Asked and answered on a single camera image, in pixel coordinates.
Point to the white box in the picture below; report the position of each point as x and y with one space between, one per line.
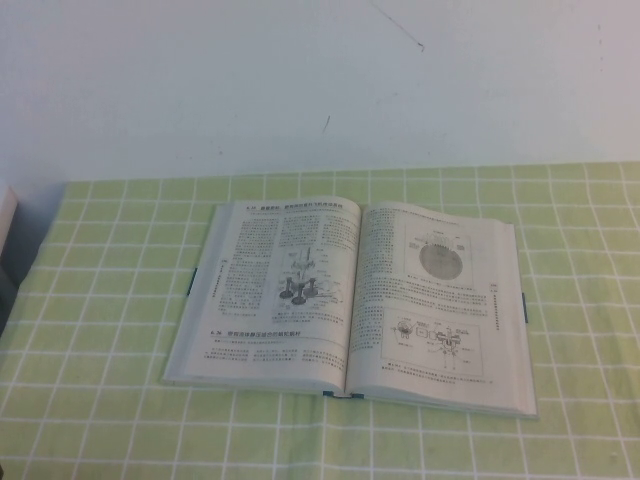
7 210

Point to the technical book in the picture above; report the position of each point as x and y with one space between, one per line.
325 280

